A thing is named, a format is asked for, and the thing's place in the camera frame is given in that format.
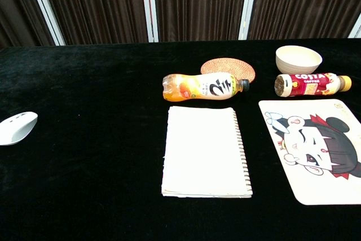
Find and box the white computer mouse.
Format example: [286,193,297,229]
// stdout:
[0,111,38,146]

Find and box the cartoon print mouse pad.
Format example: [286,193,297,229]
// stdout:
[258,99,361,206]

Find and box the orange juice bottle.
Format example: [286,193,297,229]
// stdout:
[162,72,251,102]

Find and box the white spiral notebook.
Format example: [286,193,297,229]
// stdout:
[161,106,253,199]

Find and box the round woven rattan coaster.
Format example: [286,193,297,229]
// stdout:
[200,57,256,84]

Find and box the black velvet tablecloth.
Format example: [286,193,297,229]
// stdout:
[0,37,361,241]

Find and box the brown pleated curtain panel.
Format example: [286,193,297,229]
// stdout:
[152,0,250,42]
[37,0,149,46]
[0,0,56,49]
[248,0,361,40]

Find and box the white ceramic bowl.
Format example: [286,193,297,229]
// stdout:
[275,45,323,75]

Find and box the red Costa coffee bottle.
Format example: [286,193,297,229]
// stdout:
[274,72,353,98]

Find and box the white metal frame post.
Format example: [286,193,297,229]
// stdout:
[347,16,361,39]
[237,0,260,41]
[139,0,160,43]
[24,0,67,46]

